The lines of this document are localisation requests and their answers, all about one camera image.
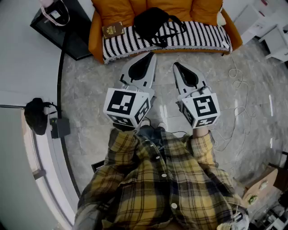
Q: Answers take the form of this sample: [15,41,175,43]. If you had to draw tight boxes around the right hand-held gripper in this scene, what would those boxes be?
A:
[173,62,221,129]

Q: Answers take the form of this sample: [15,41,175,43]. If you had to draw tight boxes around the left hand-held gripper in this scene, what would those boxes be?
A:
[103,52,158,128]

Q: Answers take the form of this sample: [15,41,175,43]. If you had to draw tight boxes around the orange sofa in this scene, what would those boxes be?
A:
[88,0,243,65]

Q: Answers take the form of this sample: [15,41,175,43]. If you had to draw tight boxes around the person's left forearm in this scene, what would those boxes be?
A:
[103,123,141,167]

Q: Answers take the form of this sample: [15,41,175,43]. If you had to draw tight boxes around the person's right forearm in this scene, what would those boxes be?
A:
[189,127,219,168]

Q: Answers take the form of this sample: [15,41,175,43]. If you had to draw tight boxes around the black white striped blanket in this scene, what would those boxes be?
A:
[102,21,232,65]

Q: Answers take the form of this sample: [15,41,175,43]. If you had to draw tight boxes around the brown booklet with gold emblem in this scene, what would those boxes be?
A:
[102,22,125,40]

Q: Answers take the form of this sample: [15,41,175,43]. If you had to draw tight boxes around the black wristband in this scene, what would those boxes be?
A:
[112,122,135,133]

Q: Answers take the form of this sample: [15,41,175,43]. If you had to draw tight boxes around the blue jeans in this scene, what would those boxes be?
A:
[136,125,167,146]

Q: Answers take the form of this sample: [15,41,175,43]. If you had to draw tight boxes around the small orange cushion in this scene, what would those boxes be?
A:
[129,0,149,16]

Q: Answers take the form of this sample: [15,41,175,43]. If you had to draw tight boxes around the black cabinet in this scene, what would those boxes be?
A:
[30,0,93,61]

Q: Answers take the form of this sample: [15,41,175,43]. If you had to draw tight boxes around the long orange cushion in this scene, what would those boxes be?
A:
[146,0,194,22]

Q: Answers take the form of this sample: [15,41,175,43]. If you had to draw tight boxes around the grey box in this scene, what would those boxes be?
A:
[49,117,71,139]

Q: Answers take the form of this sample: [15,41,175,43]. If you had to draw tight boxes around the white table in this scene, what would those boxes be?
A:
[258,9,288,62]

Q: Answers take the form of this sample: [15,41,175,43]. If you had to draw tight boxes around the black floor device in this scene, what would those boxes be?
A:
[91,160,105,173]

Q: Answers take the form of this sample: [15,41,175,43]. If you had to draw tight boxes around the small black bag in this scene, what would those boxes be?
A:
[24,97,58,136]

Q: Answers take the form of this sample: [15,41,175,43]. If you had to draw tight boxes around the yellow plaid shirt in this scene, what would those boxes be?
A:
[75,128,248,230]

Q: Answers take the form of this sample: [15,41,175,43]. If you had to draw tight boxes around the small white camera module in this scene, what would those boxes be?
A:
[198,85,213,96]

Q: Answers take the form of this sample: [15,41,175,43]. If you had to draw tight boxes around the white floor cable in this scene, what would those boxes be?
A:
[211,53,257,179]

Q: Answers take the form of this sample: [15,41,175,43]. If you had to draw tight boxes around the white window frame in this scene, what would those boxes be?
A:
[21,107,78,230]

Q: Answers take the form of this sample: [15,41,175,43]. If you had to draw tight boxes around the metal window handle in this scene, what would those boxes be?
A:
[32,169,47,180]

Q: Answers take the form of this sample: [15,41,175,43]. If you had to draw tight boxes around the grey shoulder strap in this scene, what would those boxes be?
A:
[73,203,106,230]
[217,206,250,230]

